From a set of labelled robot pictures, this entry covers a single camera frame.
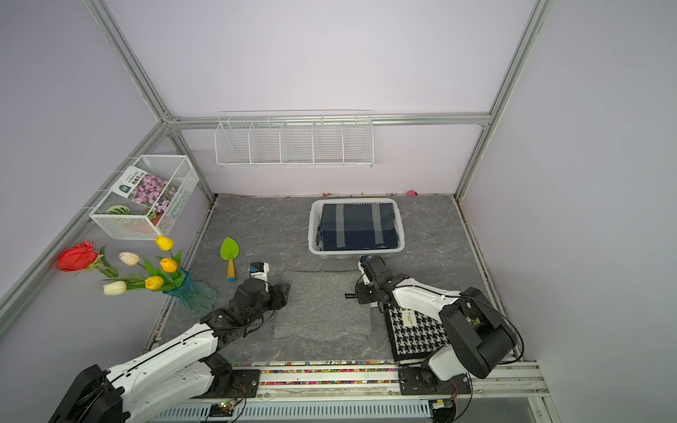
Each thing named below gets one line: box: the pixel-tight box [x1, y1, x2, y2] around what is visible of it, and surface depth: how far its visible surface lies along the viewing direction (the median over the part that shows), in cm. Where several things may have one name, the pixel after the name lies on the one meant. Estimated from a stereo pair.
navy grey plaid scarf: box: [317, 202, 399, 252], surface depth 104 cm
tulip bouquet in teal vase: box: [102, 235, 217, 312], surface depth 70 cm
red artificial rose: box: [56, 240, 120, 278], surface depth 61 cm
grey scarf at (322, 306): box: [274, 269, 372, 342], surface depth 86 cm
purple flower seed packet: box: [109, 165, 179, 215], surface depth 76 cm
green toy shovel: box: [219, 237, 241, 283], surface depth 104 cm
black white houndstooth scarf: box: [385, 306, 451, 363], surface depth 80 cm
